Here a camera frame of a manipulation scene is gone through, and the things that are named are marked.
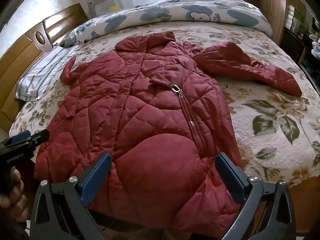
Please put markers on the wooden headboard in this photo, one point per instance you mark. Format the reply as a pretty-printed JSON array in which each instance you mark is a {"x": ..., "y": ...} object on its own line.
[{"x": 22, "y": 52}]

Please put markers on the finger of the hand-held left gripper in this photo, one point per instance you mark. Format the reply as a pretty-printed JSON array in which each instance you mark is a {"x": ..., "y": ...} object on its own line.
[
  {"x": 40, "y": 136},
  {"x": 21, "y": 135}
]

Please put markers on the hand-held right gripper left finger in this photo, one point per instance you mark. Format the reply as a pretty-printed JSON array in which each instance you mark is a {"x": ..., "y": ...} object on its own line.
[{"x": 96, "y": 177}]

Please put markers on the cluttered dark shelf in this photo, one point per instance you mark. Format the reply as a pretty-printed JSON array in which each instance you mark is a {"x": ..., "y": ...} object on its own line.
[{"x": 302, "y": 35}]

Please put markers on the red quilted jacket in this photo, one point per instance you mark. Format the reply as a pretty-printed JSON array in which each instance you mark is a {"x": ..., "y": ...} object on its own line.
[{"x": 140, "y": 130}]

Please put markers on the blue cartoon print duvet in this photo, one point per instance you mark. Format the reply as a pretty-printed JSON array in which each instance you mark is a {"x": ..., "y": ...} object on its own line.
[{"x": 180, "y": 10}]

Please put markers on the floral bed blanket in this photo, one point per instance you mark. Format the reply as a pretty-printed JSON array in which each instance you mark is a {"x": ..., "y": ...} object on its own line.
[{"x": 270, "y": 110}]

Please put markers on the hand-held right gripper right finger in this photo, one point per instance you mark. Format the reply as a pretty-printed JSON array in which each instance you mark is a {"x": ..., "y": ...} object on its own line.
[{"x": 230, "y": 177}]

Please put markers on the striped pillow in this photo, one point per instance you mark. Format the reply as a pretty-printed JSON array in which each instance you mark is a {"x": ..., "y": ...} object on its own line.
[{"x": 42, "y": 72}]

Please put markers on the wooden wardrobe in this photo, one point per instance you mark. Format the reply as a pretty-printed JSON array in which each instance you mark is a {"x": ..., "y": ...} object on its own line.
[{"x": 272, "y": 7}]

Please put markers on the person's left hand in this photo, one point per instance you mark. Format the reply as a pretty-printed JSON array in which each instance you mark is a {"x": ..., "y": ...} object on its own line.
[{"x": 15, "y": 195}]

